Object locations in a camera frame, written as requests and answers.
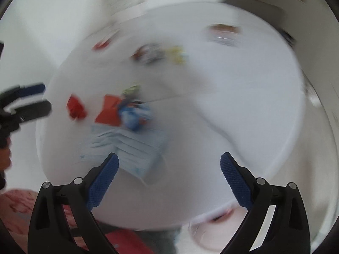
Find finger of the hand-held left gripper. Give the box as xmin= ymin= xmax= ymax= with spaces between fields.
xmin=7 ymin=100 xmax=52 ymax=124
xmin=0 ymin=84 xmax=45 ymax=109

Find brown snack wrapper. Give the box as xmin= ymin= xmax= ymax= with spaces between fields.
xmin=206 ymin=24 xmax=241 ymax=47

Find blue face mask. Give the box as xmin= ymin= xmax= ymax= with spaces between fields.
xmin=79 ymin=124 xmax=168 ymax=184

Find white round container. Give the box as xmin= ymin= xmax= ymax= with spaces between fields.
xmin=189 ymin=206 xmax=256 ymax=250

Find colourful crumpled wrapper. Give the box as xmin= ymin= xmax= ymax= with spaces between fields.
xmin=131 ymin=44 xmax=166 ymax=64

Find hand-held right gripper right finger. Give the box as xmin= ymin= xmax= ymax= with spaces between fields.
xmin=220 ymin=152 xmax=311 ymax=254

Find green and yellow wrapper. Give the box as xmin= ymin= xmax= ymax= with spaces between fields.
xmin=121 ymin=85 xmax=141 ymax=97

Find person's left hand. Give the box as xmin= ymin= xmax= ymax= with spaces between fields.
xmin=0 ymin=143 xmax=13 ymax=170

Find small red wrapper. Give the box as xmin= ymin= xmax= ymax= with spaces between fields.
xmin=66 ymin=94 xmax=87 ymax=120

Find red patterned cloth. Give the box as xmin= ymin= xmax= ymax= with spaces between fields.
xmin=0 ymin=188 xmax=80 ymax=254

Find orange-red wrapper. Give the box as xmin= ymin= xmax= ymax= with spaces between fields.
xmin=95 ymin=94 xmax=125 ymax=126

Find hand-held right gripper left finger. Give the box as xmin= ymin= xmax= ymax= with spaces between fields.
xmin=27 ymin=152 xmax=119 ymax=254

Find blue and white wrapper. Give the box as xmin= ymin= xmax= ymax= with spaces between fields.
xmin=118 ymin=99 xmax=155 ymax=131

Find red and white wrapper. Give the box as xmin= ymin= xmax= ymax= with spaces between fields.
xmin=92 ymin=29 xmax=119 ymax=51

